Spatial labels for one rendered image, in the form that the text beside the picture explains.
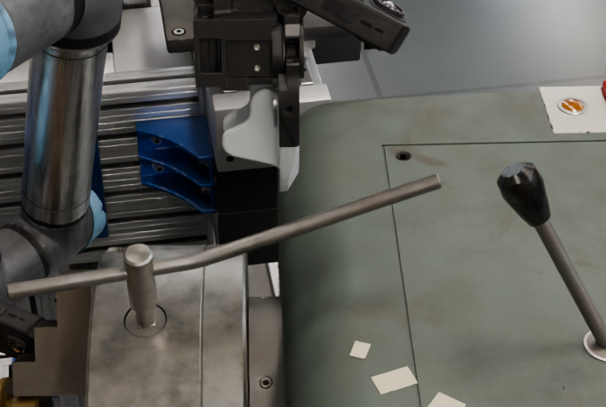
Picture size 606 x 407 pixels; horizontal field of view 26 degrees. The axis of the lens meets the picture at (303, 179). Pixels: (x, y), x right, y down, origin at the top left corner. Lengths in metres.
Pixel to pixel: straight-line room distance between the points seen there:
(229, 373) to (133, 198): 0.70
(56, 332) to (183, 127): 0.52
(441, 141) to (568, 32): 2.64
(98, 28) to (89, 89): 0.09
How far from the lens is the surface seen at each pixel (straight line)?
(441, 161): 1.19
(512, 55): 3.70
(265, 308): 1.14
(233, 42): 0.97
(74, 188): 1.43
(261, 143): 1.01
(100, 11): 1.23
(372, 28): 0.97
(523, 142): 1.22
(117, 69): 1.65
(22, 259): 1.46
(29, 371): 1.18
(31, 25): 1.15
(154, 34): 1.72
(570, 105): 1.27
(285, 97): 0.97
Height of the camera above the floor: 1.97
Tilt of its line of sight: 38 degrees down
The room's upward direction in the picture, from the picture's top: straight up
